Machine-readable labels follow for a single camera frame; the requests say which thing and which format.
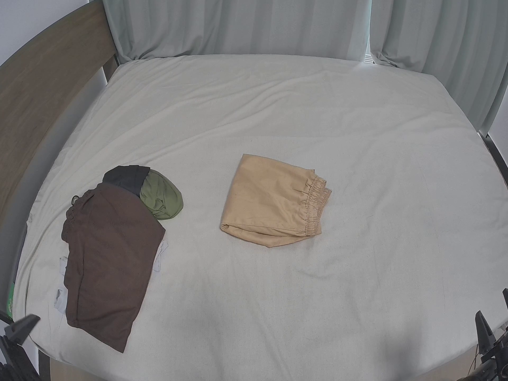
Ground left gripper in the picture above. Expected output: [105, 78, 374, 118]
[0, 311, 41, 381]

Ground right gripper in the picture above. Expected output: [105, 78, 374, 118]
[456, 288, 508, 381]

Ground beige shorts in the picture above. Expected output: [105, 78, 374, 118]
[219, 153, 333, 248]

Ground bed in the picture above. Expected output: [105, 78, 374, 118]
[0, 0, 508, 381]

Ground brown garment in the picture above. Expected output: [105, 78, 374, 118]
[61, 183, 166, 353]

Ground white printed garment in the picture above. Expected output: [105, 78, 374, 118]
[53, 240, 169, 313]

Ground black garment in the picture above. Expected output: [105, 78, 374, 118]
[102, 164, 152, 195]

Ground green garment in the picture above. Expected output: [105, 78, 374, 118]
[139, 168, 184, 220]

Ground grey-green curtain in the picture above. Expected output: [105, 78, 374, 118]
[97, 0, 375, 64]
[369, 0, 508, 134]

